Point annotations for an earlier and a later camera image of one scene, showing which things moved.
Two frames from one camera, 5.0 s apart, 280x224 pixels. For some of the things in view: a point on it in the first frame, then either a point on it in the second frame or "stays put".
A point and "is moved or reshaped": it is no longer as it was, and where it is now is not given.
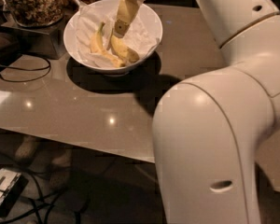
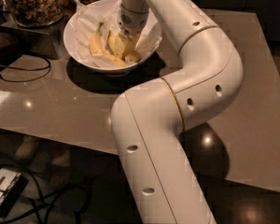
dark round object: (5, 49) stays put
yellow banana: (98, 48) stays put
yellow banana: (119, 45) is moved or reshaped
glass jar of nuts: (33, 6) stays put
